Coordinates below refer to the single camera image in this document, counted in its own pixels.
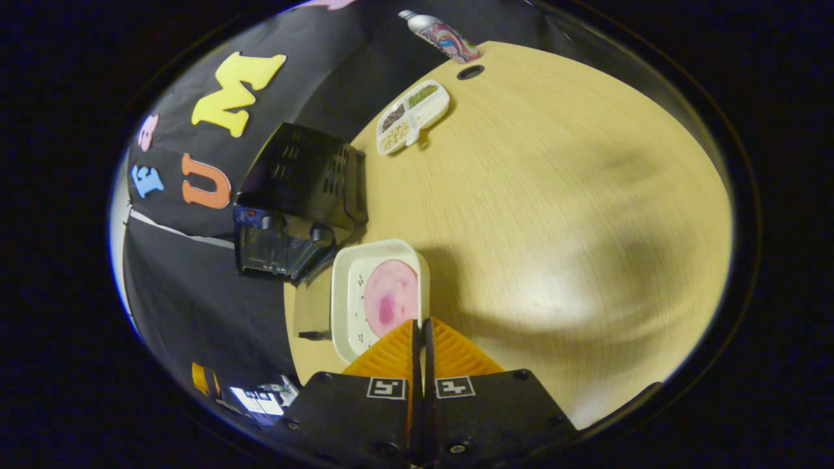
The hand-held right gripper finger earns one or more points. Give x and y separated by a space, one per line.
429 355
416 355

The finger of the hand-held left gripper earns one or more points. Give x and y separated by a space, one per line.
202 379

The white divided dish with grains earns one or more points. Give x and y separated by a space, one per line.
410 117

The black electric oven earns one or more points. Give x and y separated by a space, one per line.
300 176

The white square plate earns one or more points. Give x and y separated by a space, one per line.
345 286

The pink ham slice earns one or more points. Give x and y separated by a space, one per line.
391 293

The silver printed bottle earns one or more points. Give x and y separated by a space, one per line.
446 38

